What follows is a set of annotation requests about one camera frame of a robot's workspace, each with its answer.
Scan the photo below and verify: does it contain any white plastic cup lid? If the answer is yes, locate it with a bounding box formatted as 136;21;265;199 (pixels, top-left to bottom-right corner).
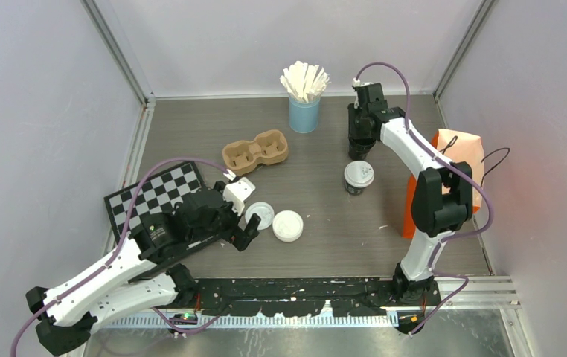
344;161;375;188

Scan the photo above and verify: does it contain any blue cylindrical holder cup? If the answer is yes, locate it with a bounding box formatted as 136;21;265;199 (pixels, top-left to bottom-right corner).
289;95;321;134

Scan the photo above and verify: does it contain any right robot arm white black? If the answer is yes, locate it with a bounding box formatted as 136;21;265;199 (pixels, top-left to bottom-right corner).
344;80;473;306

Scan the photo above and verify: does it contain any brown cardboard cup carrier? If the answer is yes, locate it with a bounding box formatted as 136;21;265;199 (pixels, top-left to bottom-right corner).
222;129;289;176

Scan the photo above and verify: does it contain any stack of white lids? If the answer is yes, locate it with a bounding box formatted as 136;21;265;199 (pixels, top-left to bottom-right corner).
272;210;304;242

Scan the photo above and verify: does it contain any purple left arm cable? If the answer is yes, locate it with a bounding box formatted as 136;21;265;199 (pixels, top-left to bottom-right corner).
10;157;237;357

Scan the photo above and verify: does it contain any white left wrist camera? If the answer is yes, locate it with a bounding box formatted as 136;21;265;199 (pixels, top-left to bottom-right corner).
222;170;256;216

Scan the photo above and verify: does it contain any orange paper takeout bag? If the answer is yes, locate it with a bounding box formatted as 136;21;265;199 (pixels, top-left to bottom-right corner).
401;129;510;239

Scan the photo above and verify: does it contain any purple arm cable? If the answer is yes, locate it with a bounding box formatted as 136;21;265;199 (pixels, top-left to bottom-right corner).
10;157;237;357
353;62;496;337

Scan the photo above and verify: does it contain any black paper coffee cup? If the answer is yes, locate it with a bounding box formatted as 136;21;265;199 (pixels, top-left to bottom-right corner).
345;180;372;196

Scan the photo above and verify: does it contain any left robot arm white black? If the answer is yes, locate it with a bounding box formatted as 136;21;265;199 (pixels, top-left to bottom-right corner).
26;178;261;356

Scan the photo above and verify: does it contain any black white checkerboard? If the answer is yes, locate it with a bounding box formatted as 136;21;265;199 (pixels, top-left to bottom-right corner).
104;161;205;243

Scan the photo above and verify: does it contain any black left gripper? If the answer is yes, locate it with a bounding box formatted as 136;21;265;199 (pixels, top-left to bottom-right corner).
189;195;260;250

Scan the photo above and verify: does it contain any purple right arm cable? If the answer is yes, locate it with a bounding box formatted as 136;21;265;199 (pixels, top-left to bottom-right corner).
353;62;496;337

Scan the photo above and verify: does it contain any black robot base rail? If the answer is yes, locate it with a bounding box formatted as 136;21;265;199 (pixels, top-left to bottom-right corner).
164;275;442;319

